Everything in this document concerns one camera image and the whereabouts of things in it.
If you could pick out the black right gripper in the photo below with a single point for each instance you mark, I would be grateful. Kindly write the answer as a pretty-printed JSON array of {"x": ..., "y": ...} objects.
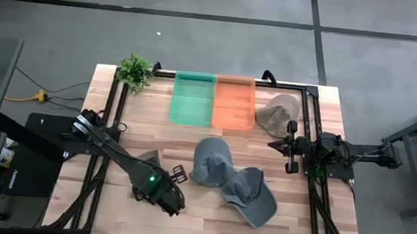
[{"x": 292, "y": 147}]

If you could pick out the translucent green plastic tray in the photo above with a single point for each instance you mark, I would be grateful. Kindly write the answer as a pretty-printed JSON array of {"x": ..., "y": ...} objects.
[{"x": 191, "y": 100}]

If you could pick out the tan fabric cap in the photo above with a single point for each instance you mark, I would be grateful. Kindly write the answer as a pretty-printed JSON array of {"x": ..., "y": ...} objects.
[{"x": 276, "y": 115}]

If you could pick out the grey denim cap with brim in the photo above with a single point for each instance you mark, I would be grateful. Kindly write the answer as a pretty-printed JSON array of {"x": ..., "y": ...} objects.
[{"x": 248, "y": 198}]

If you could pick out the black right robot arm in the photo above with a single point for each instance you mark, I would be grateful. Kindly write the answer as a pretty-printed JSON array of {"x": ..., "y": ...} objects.
[{"x": 336, "y": 152}]

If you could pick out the black case with white lettering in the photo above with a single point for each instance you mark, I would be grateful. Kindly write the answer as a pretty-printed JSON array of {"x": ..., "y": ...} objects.
[{"x": 25, "y": 176}]

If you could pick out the translucent orange plastic tray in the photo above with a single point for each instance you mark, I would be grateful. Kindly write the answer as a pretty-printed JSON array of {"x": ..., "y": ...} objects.
[{"x": 234, "y": 104}]

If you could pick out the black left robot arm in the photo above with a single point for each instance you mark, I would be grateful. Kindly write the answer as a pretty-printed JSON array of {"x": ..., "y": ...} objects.
[{"x": 114, "y": 150}]

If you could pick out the small green potted plant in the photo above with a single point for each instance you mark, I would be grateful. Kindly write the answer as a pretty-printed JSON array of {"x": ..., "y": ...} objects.
[{"x": 134, "y": 73}]

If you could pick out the black aluminium rig frame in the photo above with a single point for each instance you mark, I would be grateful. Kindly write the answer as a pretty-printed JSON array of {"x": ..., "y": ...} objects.
[{"x": 312, "y": 202}]

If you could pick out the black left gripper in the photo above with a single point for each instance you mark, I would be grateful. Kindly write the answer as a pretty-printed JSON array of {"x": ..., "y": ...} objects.
[{"x": 165, "y": 200}]

